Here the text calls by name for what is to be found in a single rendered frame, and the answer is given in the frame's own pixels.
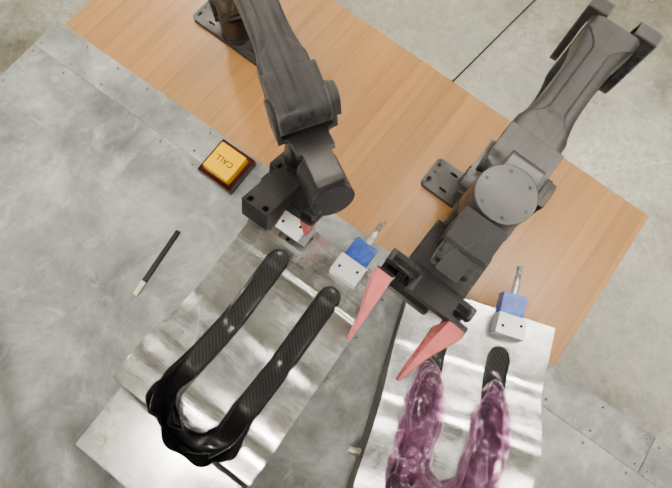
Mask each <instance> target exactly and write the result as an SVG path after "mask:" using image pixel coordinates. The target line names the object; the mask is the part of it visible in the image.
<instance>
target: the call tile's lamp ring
mask: <svg viewBox="0 0 672 488"><path fill-rule="evenodd" d="M221 142H224V143H226V144H227V145H228V146H230V147H231V148H233V149H234V150H236V151H237V152H238V153H240V154H241V155H243V156H244V157H246V158H247V160H248V161H250V162H249V163H248V164H247V165H246V166H245V168H244V169H243V170H242V171H241V172H240V174H239V175H238V176H237V177H236V178H235V180H234V181H233V182H232V183H231V184H230V186H227V185H226V184H225V183H223V182H222V181H220V180H219V179H218V178H216V177H215V176H213V175H212V174H210V173H209V172H208V171H206V170H205V169H203V167H204V166H203V163H204V162H205V161H206V160H207V159H208V157H209V156H210V155H211V154H212V153H213V152H214V151H215V149H216V148H217V147H218V146H219V145H220V144H221ZM221 142H220V143H219V144H218V145H217V147H216V148H215V149H214V150H213V151H212V152H211V153H210V155H209V156H208V157H207V158H206V159H205V160H204V162H203V163H202V164H201V165H200V166H199V167H198V169H199V170H200V171H201V172H203V173H204V174H206V175H207V176H209V177H210V178H211V179H213V180H214V181H216V182H217V183H218V184H220V185H221V186H223V187H224V188H225V189H227V190H228V191H230V190H231V189H232V188H233V186H234V185H235V184H236V183H237V182H238V180H239V179H240V178H241V177H242V176H243V174H244V173H245V172H246V171H247V170H248V168H249V167H250V166H251V165H252V164H253V162H254V160H253V159H252V158H250V157H249V156H247V155H246V154H244V153H243V152H242V151H240V150H239V149H237V148H236V147H234V146H233V145H232V144H230V143H229V142H227V141H226V140H224V139H223V140H222V141H221Z"/></svg>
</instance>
